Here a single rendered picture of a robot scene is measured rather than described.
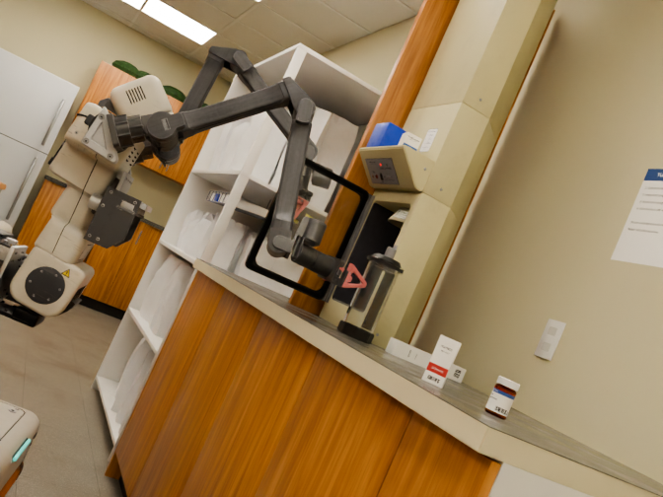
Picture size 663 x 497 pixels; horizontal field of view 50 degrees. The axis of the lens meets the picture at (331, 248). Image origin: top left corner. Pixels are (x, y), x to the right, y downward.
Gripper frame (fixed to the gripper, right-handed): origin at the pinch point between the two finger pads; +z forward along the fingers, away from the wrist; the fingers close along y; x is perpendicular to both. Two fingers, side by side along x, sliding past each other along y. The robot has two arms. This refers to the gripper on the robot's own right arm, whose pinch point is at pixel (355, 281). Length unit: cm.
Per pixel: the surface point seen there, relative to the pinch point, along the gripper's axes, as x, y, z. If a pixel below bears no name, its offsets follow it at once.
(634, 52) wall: -103, -1, 53
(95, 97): -70, 532, -66
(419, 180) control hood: -35.5, 9.4, 9.4
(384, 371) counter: 15, -62, -17
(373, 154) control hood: -40, 31, 1
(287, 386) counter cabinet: 30.7, -18.9, -13.8
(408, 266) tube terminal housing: -11.5, 9.3, 18.3
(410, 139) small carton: -47, 17, 4
